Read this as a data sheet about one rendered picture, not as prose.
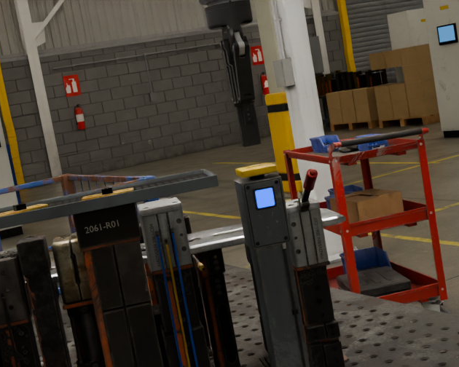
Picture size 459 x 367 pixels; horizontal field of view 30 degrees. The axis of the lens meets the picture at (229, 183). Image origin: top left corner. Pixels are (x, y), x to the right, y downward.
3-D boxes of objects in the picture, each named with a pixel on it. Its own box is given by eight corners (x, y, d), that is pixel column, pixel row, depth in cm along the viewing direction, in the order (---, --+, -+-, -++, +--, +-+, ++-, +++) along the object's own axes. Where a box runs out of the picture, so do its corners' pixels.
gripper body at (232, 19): (253, -5, 135) (264, 53, 136) (243, 2, 143) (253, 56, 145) (208, 3, 134) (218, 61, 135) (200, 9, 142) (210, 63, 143)
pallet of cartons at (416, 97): (459, 116, 1485) (448, 40, 1469) (427, 124, 1443) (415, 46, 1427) (410, 120, 1587) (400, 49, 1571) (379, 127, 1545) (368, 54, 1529)
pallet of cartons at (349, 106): (403, 121, 1603) (397, 81, 1594) (371, 128, 1562) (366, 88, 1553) (361, 124, 1705) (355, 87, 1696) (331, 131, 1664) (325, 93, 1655)
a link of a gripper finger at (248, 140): (253, 102, 141) (253, 102, 140) (260, 143, 142) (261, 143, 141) (235, 105, 141) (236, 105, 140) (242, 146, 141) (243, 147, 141)
